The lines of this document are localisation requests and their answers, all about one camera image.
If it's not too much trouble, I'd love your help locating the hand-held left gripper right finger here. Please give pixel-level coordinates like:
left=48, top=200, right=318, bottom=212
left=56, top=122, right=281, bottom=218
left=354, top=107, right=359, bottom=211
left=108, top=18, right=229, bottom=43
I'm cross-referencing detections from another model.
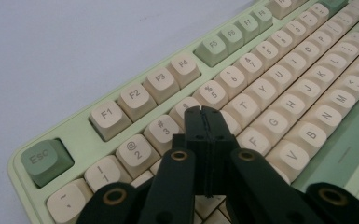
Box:
left=200, top=105, right=241, bottom=199

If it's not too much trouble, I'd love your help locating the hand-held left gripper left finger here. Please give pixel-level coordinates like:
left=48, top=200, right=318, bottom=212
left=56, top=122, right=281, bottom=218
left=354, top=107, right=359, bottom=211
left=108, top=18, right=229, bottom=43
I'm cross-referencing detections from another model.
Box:
left=171, top=105, right=213, bottom=199

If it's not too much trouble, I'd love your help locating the green and cream keyboard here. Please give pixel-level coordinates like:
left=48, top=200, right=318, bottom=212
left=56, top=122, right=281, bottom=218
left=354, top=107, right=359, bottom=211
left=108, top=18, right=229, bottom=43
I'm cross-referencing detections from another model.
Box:
left=7, top=0, right=359, bottom=224

